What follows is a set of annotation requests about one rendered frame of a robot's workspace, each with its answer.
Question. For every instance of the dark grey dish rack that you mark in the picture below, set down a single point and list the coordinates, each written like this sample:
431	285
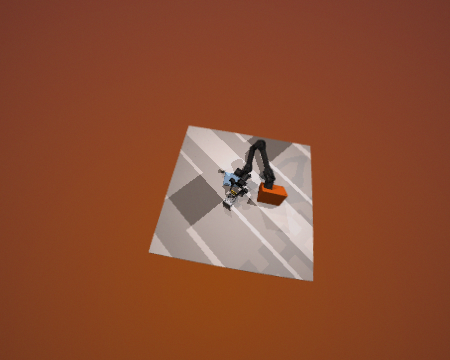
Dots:
229	200

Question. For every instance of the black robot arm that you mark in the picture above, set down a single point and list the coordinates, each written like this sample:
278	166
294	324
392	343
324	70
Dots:
268	172

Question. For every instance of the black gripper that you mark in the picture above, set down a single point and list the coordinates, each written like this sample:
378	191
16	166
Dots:
244	190

